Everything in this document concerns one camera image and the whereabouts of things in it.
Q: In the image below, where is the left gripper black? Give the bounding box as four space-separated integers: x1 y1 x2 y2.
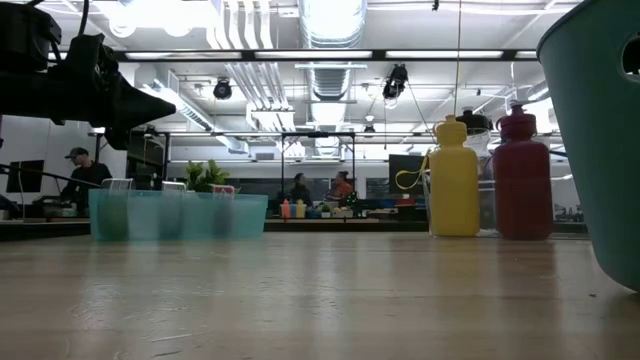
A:
49 62 178 151

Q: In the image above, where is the yellow plastic bottle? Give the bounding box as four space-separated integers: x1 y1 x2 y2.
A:
394 114 481 239

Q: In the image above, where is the clear bottle black cap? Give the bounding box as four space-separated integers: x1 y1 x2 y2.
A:
456 106 495 157

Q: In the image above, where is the purple plastic bottle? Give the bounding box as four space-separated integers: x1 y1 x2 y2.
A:
492 101 556 241

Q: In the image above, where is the teal plastic tray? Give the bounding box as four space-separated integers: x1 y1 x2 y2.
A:
535 0 640 294

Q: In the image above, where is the person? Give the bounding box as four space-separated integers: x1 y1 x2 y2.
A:
59 146 114 216
327 170 355 204
289 172 314 207

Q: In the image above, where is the small green potted plant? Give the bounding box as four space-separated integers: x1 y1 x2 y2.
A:
185 158 232 194

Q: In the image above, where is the translucent green plastic bin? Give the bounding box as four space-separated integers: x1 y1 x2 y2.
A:
88 188 269 242

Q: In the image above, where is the black ceiling spotlight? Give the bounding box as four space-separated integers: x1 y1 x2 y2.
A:
212 77 235 102

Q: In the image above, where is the black monitor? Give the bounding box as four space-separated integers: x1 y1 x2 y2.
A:
388 153 430 198
5 159 46 194

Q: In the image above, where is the black hanging spotlight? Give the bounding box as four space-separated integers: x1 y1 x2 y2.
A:
382 63 410 101

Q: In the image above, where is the clear plastic bin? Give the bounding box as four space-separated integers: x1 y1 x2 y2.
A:
422 157 576 242

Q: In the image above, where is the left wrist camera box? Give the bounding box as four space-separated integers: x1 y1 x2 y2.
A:
62 32 119 71

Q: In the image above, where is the silver ventilation duct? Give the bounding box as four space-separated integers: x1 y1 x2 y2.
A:
298 0 369 49

